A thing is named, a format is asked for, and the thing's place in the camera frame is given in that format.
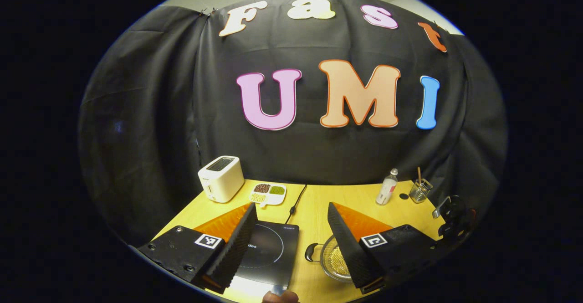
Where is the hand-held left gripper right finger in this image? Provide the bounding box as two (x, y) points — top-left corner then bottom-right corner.
(327, 202), (438, 294)

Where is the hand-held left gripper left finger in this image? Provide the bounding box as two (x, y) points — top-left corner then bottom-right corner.
(137, 203), (258, 294)

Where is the pile of yellow soybeans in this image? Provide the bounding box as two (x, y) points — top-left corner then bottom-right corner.
(328, 245), (351, 276)

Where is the steel pot with black handles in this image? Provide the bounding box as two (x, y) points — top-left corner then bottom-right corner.
(304, 235), (353, 283)

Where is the black induction cooktop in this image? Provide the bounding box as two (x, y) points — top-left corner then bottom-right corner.
(228, 221), (300, 297)

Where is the clear glass holder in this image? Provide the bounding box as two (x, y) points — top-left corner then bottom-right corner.
(409, 179), (433, 204)

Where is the white divided bean tray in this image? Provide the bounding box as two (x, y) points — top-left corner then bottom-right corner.
(249, 183), (287, 208)

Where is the white toaster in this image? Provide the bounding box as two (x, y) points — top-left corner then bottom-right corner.
(198, 156), (245, 203)

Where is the clear plastic bottle white label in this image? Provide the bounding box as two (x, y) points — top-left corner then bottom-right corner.
(376, 169), (399, 205)

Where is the black backdrop cloth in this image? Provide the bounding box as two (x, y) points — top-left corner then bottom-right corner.
(78, 0), (508, 247)

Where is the black power cable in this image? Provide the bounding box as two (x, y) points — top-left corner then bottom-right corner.
(286, 185), (307, 224)

